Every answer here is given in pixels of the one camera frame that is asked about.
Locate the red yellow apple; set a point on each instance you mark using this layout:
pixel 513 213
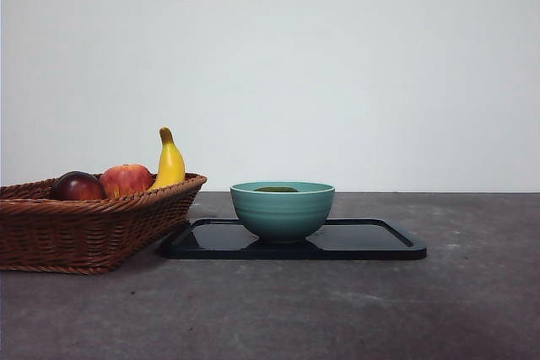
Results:
pixel 126 181

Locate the yellow banana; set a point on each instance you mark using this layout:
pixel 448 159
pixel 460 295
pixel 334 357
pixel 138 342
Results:
pixel 171 162

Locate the teal ceramic bowl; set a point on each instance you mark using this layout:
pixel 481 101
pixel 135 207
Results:
pixel 282 216

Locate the green avocado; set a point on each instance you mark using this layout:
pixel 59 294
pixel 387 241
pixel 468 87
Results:
pixel 276 189

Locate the dark red plum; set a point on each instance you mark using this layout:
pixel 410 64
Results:
pixel 78 187

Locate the brown woven wicker basket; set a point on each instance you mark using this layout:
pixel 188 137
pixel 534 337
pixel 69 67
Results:
pixel 84 233

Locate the black rectangular tray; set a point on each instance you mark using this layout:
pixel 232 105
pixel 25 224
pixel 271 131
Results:
pixel 363 242

